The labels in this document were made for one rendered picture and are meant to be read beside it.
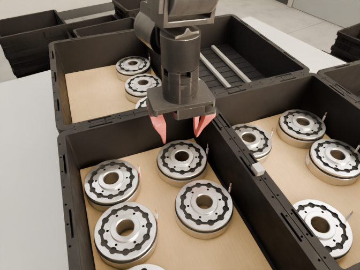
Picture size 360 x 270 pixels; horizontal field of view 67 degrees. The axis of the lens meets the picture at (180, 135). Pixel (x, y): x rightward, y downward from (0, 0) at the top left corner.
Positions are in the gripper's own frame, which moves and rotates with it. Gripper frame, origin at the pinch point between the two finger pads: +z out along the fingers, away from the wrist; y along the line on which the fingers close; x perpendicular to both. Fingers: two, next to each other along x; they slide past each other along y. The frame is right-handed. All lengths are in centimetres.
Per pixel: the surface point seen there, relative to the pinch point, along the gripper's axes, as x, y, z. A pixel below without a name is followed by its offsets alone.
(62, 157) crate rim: -0.2, 20.9, 0.0
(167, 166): 1.1, 2.9, 7.0
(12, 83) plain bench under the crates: -67, 47, 22
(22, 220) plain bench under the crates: -5.7, 36.3, 23.0
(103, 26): -142, 9, 32
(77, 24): -179, 26, 42
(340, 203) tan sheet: 16.4, -26.9, 9.9
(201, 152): -0.2, -4.8, 6.5
